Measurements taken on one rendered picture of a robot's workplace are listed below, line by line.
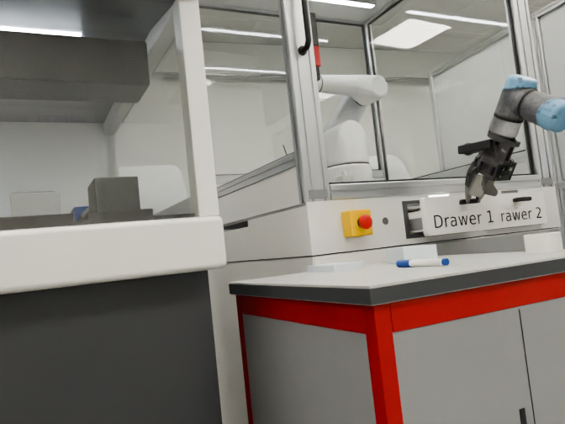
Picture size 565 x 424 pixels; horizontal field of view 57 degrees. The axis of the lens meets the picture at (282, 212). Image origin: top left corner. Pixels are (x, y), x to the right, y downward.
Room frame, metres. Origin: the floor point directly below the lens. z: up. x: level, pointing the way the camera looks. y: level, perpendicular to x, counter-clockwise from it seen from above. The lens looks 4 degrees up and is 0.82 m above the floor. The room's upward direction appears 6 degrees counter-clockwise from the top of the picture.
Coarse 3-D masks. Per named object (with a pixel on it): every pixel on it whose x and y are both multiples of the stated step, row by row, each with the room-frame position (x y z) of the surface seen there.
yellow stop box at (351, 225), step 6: (348, 210) 1.42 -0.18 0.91; (354, 210) 1.42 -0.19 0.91; (360, 210) 1.43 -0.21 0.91; (366, 210) 1.43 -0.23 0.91; (342, 216) 1.44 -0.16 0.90; (348, 216) 1.41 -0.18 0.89; (354, 216) 1.42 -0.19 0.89; (360, 216) 1.42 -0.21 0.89; (342, 222) 1.44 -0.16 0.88; (348, 222) 1.42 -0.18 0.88; (354, 222) 1.41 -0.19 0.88; (348, 228) 1.42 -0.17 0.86; (354, 228) 1.41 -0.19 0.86; (360, 228) 1.42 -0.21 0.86; (348, 234) 1.42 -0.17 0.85; (354, 234) 1.41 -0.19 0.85; (360, 234) 1.42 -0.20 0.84; (366, 234) 1.43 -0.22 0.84
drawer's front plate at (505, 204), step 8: (536, 192) 1.79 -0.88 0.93; (504, 200) 1.72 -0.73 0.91; (512, 200) 1.73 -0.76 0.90; (536, 200) 1.79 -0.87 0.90; (544, 200) 1.80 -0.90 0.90; (504, 208) 1.71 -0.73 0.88; (512, 208) 1.73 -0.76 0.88; (520, 208) 1.75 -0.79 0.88; (528, 208) 1.76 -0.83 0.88; (544, 208) 1.80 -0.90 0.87; (504, 216) 1.71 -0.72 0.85; (512, 216) 1.73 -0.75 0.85; (520, 216) 1.75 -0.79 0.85; (528, 216) 1.76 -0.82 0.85; (536, 216) 1.78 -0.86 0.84; (544, 216) 1.80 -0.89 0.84; (504, 224) 1.71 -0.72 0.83; (512, 224) 1.73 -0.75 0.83; (520, 224) 1.74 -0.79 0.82; (528, 224) 1.76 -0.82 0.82; (536, 224) 1.78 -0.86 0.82
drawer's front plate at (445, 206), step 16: (432, 208) 1.48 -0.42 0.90; (448, 208) 1.51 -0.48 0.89; (464, 208) 1.53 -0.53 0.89; (480, 208) 1.56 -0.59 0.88; (496, 208) 1.59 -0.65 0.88; (432, 224) 1.48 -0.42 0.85; (448, 224) 1.50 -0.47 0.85; (464, 224) 1.53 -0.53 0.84; (480, 224) 1.56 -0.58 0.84; (496, 224) 1.59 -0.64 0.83
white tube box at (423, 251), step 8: (392, 248) 1.32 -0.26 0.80; (400, 248) 1.26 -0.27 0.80; (408, 248) 1.25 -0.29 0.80; (416, 248) 1.25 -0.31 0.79; (424, 248) 1.25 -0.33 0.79; (432, 248) 1.26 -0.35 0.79; (392, 256) 1.33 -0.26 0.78; (400, 256) 1.27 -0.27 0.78; (408, 256) 1.25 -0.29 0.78; (416, 256) 1.25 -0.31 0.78; (424, 256) 1.25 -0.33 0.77; (432, 256) 1.26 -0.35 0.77
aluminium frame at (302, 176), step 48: (288, 0) 1.41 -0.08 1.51; (288, 48) 1.41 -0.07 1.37; (528, 48) 1.84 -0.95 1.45; (288, 96) 1.43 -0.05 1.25; (528, 144) 1.84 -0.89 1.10; (240, 192) 1.81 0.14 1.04; (288, 192) 1.49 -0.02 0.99; (336, 192) 1.45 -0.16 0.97; (384, 192) 1.52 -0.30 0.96; (432, 192) 1.60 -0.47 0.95
